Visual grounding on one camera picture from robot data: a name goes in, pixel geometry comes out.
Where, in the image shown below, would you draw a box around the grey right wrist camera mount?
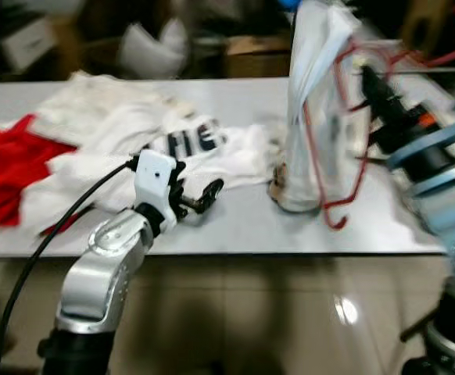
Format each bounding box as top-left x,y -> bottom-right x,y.
385,94 -> 455,171

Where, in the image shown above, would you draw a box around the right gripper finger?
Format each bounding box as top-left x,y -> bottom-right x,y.
359,65 -> 407,120

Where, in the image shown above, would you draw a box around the brown cardboard box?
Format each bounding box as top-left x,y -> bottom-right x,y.
226,35 -> 292,79

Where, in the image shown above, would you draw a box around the grey cushion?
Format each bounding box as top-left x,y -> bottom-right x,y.
120,20 -> 191,79

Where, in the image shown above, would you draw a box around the white polo shirt checked trim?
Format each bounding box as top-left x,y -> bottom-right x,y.
270,0 -> 378,214

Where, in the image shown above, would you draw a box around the red plastic hanger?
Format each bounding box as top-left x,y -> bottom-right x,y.
300,4 -> 455,231

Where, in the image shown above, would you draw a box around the white shirt black letters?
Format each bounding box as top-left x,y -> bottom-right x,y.
20,117 -> 272,235

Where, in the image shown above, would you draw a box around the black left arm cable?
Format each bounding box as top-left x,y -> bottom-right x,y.
0,156 -> 139,375

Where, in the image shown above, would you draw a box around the cream denim garment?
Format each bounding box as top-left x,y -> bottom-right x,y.
32,70 -> 186,154

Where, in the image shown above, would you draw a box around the white storage box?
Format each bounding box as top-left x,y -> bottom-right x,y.
1,16 -> 58,73

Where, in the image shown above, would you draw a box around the red garment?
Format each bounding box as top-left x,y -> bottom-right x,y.
0,113 -> 80,232

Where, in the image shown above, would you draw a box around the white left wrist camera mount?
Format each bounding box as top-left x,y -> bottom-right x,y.
134,148 -> 178,225

